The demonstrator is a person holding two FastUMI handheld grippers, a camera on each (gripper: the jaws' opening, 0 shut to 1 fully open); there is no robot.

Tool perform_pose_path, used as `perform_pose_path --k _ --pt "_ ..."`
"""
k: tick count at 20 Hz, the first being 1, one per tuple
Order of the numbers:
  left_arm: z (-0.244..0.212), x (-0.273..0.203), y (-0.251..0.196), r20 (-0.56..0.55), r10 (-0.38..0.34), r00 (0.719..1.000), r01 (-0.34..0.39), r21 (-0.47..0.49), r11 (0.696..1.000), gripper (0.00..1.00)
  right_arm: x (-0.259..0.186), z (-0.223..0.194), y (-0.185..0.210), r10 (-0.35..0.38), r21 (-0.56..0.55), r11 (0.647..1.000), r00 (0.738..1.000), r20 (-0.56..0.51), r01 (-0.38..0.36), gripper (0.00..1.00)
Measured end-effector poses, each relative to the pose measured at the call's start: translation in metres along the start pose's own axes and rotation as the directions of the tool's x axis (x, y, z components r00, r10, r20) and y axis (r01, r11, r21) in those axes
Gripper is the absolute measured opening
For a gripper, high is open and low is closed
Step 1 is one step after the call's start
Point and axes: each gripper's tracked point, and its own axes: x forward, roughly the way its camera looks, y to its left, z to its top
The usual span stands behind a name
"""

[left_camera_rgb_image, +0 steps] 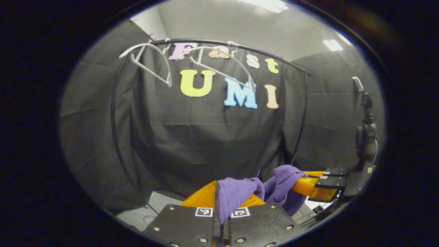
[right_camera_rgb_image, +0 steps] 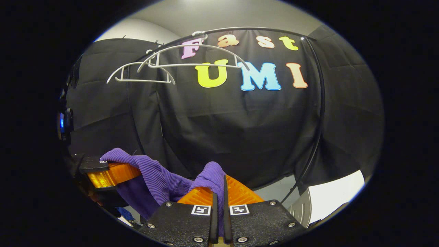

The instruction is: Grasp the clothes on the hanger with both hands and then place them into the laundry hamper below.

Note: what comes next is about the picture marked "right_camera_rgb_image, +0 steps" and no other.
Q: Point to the purple ribbed shirt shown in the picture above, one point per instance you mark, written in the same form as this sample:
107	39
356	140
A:
161	181

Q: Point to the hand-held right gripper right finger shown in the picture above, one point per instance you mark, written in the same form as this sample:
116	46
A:
226	219

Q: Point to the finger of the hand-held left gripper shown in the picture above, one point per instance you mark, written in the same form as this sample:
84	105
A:
94	164

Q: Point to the black metal clothes rack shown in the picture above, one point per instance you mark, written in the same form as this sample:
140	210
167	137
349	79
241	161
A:
322	103

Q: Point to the white laundry hamper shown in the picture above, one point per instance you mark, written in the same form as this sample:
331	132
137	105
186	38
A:
329	199

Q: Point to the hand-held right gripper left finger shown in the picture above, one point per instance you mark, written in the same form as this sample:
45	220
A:
214	219

